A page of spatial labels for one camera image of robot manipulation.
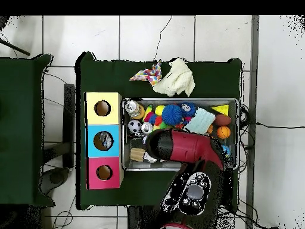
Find mint green knitted cloth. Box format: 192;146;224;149
184;107;217;135

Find multicoloured spiky caterpillar toy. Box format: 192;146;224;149
142;110;169;131

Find blue fuzzy googly-eyed toy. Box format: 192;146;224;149
180;101;198;117

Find dark green table cloth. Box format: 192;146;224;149
0;52;54;207
76;51;243;211

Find flat wooden block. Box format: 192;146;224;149
129;147;146;162

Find crushed silver drink can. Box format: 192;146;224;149
124;100;141;116

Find colourful patterned cloth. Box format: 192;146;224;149
129;59;163;88

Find wooden box with three holes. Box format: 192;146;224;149
85;91;124;190

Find orange ball with cream dots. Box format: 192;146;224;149
132;106;145;120

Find grey stand base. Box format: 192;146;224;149
40;166;71;196

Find brown toy football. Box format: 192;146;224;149
213;113;232;127

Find plain yellow ball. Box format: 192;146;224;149
154;104;166;116

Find black panel stand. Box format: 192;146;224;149
63;83;76;169

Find black cable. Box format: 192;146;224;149
254;121;305;129

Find shallow clear mesh bin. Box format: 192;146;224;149
121;97;239;172

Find blue spiky rubber ball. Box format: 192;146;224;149
161;104;185;126

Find cream knitted cloth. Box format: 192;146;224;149
152;58;196;98

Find small orange basketball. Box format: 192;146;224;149
216;126;232;140

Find small open silver can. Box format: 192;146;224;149
141;121;154;134

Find black and white soccer ball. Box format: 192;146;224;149
127;119;143;134

